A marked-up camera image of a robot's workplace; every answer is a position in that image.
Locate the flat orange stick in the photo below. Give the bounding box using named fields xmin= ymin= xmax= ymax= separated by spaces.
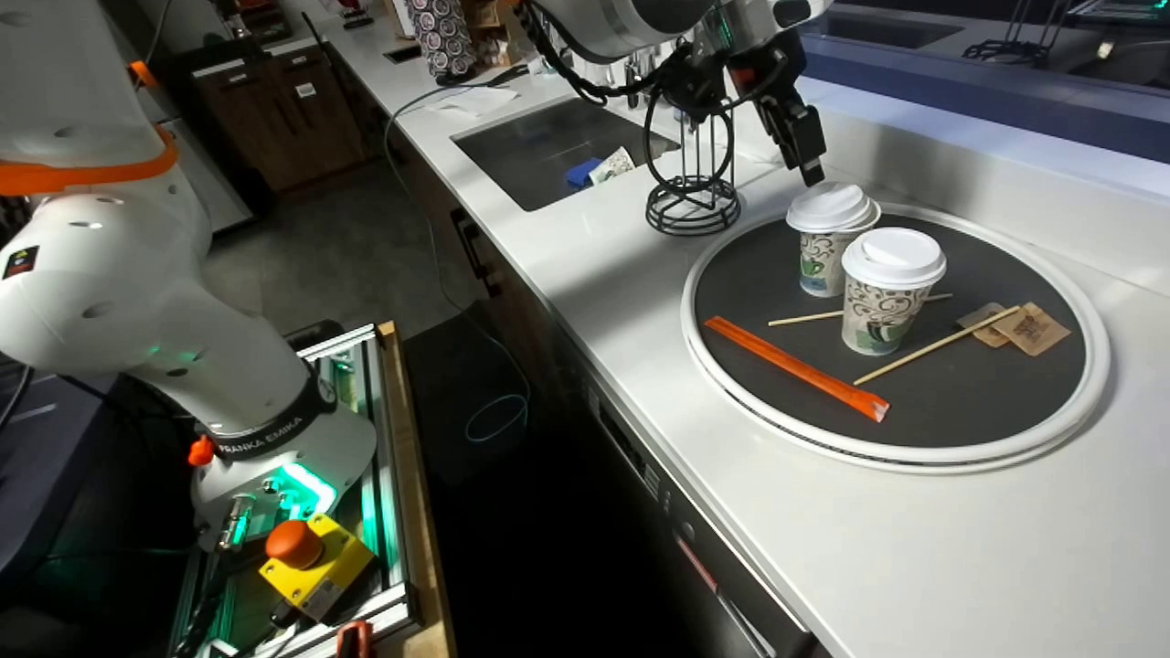
xmin=702 ymin=312 xmax=897 ymax=429

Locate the blue sponge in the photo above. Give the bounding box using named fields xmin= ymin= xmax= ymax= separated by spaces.
xmin=559 ymin=154 xmax=602 ymax=191

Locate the patterned tall container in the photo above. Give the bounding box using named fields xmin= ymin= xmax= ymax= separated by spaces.
xmin=407 ymin=0 xmax=481 ymax=84

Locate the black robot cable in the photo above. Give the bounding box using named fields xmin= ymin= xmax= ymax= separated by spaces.
xmin=520 ymin=0 xmax=743 ymax=191

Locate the yellow emergency stop box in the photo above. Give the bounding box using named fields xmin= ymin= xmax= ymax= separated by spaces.
xmin=255 ymin=517 xmax=380 ymax=624

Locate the white plastic cup lid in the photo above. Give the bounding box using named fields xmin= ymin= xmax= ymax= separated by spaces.
xmin=781 ymin=179 xmax=884 ymax=241
xmin=836 ymin=222 xmax=949 ymax=297

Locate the round black tray mat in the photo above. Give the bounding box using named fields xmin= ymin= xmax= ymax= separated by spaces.
xmin=691 ymin=217 xmax=1088 ymax=449

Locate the stainless steel sink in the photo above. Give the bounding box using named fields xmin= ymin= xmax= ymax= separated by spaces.
xmin=448 ymin=95 xmax=679 ymax=221

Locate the wooden drawer cabinet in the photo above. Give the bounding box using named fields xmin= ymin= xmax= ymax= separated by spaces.
xmin=178 ymin=38 xmax=373 ymax=202

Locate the wooden stirrer stick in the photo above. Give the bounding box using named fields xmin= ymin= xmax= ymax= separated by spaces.
xmin=847 ymin=302 xmax=1026 ymax=390
xmin=765 ymin=289 xmax=962 ymax=334

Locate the brown sugar packet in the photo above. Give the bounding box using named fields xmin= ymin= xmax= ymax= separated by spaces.
xmin=999 ymin=299 xmax=1079 ymax=363
xmin=953 ymin=299 xmax=1018 ymax=350

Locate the round white tray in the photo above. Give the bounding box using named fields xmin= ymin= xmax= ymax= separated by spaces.
xmin=676 ymin=199 xmax=1116 ymax=475

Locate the printed paper cup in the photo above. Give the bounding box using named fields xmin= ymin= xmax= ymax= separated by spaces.
xmin=836 ymin=272 xmax=935 ymax=363
xmin=795 ymin=222 xmax=857 ymax=302

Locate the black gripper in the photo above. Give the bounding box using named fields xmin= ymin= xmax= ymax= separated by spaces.
xmin=713 ymin=24 xmax=834 ymax=191

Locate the black wire towel holder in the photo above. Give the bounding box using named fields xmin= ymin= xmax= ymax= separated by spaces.
xmin=641 ymin=107 xmax=745 ymax=241

